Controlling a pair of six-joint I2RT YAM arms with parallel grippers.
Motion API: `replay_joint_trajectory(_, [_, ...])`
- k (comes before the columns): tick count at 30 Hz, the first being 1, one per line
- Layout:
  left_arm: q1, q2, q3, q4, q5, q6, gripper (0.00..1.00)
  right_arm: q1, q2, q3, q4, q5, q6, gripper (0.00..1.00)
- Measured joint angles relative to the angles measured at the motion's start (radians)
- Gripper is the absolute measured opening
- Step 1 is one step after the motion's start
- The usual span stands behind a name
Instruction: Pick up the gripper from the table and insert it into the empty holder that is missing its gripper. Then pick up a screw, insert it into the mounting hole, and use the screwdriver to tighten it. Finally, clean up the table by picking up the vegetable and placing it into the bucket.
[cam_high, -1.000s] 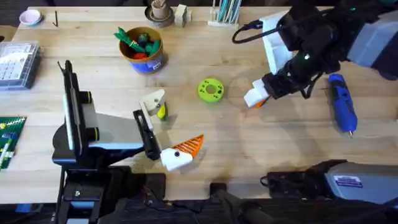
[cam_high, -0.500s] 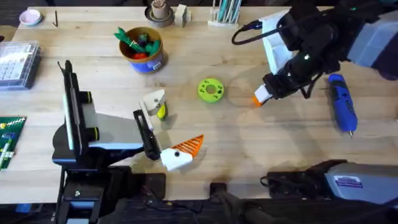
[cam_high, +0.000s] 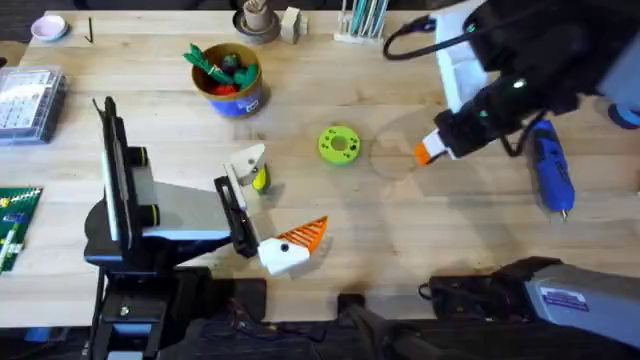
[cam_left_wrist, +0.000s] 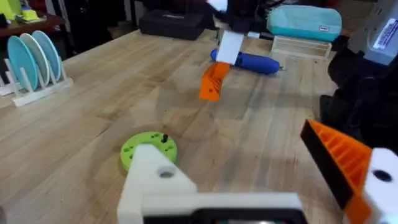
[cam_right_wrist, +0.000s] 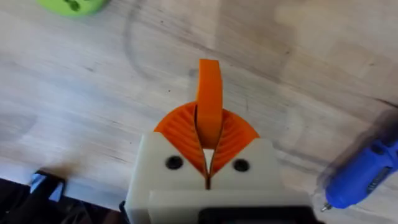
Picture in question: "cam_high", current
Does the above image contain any brown cup on dark stand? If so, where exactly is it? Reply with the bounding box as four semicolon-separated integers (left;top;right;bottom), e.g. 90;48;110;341
231;0;282;46

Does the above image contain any green disc with holes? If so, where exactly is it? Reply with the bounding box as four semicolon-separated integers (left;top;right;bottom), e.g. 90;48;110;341
317;124;362;167

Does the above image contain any black upright wrist plate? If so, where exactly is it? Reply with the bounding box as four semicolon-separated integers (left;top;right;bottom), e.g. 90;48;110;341
91;96;135;252

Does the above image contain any brown tub with toys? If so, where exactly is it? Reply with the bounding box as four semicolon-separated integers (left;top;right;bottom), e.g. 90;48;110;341
181;41;267;120

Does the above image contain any black cable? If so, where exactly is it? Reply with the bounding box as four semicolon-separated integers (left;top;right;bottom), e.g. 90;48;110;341
382;14;471;62

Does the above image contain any clear rack with tools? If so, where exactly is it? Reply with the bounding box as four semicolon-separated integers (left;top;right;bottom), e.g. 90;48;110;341
333;0;392;45

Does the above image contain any blue round object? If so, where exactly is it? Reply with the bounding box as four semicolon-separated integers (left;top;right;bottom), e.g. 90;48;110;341
606;101;640;131

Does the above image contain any clear plastic parts box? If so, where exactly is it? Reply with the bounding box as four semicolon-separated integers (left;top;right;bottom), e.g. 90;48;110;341
0;66;68;147

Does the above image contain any yellow green toy vegetable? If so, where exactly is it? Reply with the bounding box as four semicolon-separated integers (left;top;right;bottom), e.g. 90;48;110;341
251;163;273;195

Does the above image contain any small pink bowl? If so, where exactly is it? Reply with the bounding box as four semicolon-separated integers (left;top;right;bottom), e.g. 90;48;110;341
30;14;70;43

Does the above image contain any white tray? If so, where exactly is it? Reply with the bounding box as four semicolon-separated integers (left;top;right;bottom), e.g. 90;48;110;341
431;8;494;114

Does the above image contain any green board with blocks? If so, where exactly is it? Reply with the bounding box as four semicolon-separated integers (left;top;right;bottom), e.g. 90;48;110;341
0;185;45;274

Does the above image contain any small beige block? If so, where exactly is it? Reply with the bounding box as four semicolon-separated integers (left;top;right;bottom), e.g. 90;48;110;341
279;6;310;46

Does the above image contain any blue electric screwdriver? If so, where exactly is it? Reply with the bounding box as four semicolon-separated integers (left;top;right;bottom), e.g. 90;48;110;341
524;118;577;222

